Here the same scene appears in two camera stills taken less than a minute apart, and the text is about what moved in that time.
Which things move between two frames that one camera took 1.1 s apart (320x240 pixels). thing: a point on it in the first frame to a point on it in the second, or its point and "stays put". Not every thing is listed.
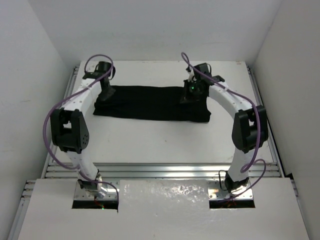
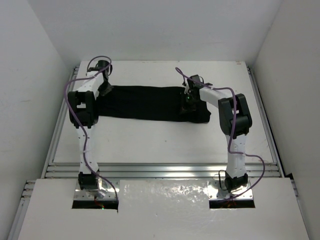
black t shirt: (157, 103) stays put
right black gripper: (188, 97) to (186, 109)
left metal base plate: (80, 194) stays put
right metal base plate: (215, 193) stays put
